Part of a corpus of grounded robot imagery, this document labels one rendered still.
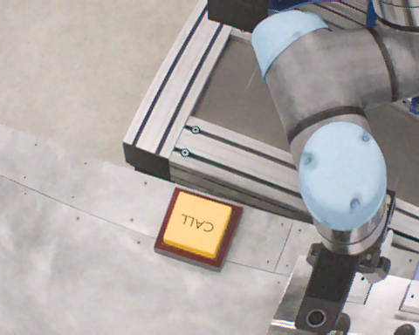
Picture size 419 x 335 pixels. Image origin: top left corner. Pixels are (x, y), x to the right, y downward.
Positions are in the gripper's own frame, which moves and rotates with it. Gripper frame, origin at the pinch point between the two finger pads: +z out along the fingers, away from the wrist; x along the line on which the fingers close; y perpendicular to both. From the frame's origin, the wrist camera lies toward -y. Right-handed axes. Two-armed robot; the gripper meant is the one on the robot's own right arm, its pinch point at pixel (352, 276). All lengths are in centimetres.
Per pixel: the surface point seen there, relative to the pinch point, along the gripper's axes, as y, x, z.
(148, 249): -0.6, 26.5, 10.5
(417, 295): -0.3, -10.4, 3.8
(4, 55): 44, 105, 87
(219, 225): 4.1, 19.0, 8.4
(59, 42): 50, 90, 90
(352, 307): -3.0, -1.1, 4.9
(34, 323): -17.7, 38.1, 6.4
